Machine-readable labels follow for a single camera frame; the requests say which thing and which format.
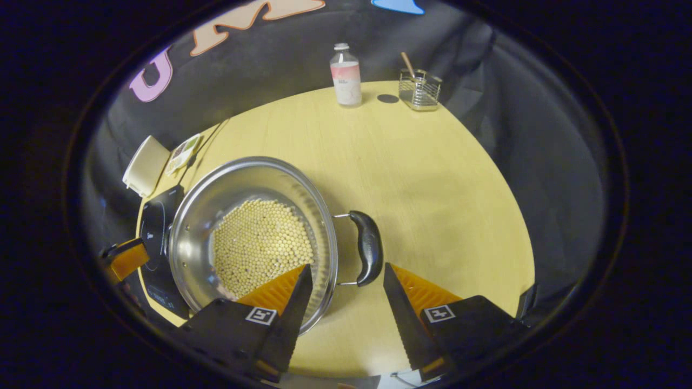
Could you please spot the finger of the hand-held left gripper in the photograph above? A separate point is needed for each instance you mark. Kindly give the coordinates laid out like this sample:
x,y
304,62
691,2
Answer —
x,y
130,258

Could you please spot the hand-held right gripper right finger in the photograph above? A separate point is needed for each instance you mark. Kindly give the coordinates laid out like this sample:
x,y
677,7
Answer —
x,y
408,324

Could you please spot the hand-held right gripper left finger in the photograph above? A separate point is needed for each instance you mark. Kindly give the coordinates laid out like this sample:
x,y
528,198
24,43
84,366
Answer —
x,y
292,324

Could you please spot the black induction cooktop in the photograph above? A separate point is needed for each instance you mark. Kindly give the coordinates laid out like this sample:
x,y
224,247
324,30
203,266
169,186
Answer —
x,y
154,232

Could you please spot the stainless steel pot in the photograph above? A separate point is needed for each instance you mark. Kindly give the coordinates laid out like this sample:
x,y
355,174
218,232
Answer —
x,y
194,243

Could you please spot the pile of soybeans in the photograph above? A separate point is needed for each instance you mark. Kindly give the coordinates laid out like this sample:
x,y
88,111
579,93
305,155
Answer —
x,y
259,243

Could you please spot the white toaster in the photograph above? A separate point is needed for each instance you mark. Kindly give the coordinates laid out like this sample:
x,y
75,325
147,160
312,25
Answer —
x,y
145,166

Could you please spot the white divided plate of beans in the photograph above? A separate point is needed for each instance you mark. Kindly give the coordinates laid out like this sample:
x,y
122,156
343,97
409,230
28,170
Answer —
x,y
183,154

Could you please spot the small dark round disc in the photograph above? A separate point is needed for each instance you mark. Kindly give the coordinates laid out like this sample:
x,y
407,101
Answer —
x,y
387,99

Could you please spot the clear bottle with pink label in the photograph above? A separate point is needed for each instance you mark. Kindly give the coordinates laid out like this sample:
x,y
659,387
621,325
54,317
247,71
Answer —
x,y
346,81

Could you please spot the wooden stick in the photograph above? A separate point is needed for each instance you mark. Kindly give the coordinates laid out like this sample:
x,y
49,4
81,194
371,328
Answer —
x,y
407,64

